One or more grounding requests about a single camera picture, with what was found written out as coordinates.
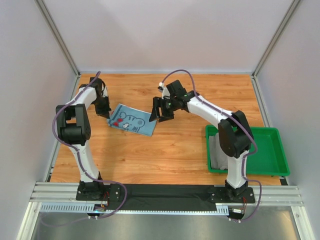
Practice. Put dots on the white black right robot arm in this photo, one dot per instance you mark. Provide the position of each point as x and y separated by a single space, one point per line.
233 140

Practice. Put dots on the aluminium frame post right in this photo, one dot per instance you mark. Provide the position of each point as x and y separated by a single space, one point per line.
276 36

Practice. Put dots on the grey terry towel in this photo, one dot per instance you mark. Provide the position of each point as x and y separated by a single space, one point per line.
218 159

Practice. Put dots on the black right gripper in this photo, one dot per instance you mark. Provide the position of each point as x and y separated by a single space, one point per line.
163 107

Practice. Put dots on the blue patterned towel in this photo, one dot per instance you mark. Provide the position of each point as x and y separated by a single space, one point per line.
132 120

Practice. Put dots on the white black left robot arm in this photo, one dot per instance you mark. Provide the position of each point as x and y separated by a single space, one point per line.
71 127

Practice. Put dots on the green plastic tray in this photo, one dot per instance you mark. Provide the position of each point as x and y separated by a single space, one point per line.
270 159

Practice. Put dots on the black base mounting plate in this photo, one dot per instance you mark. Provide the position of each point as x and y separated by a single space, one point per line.
161 197

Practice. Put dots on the aluminium frame post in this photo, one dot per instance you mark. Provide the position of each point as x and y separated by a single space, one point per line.
276 36
57 35

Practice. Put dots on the aluminium front rail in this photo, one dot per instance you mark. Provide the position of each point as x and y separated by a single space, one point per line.
61 198

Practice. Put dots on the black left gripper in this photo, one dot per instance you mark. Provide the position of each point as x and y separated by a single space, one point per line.
102 107

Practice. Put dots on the aluminium frame post left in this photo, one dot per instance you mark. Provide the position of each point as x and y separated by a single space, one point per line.
57 35

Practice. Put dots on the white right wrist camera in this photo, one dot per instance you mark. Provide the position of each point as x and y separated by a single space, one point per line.
163 89

